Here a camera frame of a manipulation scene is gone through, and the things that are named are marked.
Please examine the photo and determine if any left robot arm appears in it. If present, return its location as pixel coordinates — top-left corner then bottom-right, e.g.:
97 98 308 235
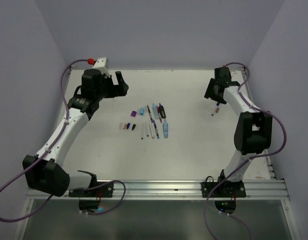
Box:
22 68 129 197

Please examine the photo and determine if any white slim pen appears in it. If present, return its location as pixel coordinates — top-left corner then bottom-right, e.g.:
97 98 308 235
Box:
211 104 219 116

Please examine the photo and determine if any purple ink gel pen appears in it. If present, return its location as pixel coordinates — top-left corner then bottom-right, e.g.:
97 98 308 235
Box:
146 105 154 123

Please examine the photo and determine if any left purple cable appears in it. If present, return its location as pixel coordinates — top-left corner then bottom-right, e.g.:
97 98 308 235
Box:
0 57 126 223

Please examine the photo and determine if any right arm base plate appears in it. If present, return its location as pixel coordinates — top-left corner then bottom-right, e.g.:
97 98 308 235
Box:
200 181 247 198

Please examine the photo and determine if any purple marker cap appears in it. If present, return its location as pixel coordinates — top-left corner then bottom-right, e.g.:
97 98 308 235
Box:
130 110 137 117

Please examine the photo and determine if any light blue correction tape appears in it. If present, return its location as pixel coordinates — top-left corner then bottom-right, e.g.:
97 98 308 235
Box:
162 118 169 138

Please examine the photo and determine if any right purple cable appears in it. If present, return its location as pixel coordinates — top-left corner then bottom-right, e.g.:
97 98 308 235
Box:
202 61 287 240

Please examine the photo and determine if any pink ink gel pen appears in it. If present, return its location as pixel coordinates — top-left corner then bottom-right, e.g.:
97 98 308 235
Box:
156 105 163 123

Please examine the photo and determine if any blue ink gel pen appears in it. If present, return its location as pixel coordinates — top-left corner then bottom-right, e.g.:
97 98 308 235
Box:
152 120 160 139

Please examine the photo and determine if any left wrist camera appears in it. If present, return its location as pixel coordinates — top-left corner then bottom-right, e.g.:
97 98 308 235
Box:
92 57 110 77

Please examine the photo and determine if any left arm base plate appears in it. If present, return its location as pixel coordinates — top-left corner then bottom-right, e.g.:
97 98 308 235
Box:
68 181 114 198

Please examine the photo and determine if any light blue highlighter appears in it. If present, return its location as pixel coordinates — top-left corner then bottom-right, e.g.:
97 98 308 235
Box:
152 103 160 120

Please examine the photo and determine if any purple cable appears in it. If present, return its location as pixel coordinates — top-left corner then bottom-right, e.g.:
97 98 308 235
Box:
0 57 126 223
202 61 287 240

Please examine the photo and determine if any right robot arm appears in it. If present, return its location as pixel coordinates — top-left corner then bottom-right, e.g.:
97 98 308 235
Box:
204 66 273 197

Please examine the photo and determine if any brown capped white marker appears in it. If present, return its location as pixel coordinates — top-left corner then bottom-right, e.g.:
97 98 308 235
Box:
215 103 222 113

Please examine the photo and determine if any aluminium front rail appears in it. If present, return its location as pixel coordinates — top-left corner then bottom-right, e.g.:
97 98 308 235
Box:
26 179 290 201

